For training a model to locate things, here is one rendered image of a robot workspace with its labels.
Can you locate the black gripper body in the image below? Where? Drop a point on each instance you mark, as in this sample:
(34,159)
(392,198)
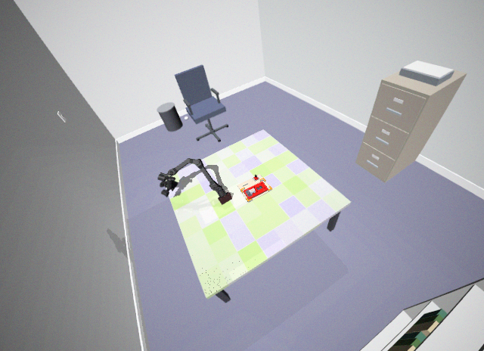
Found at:
(169,187)

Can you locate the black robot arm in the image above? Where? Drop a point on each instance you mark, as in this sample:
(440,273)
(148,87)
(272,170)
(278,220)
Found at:
(168,178)

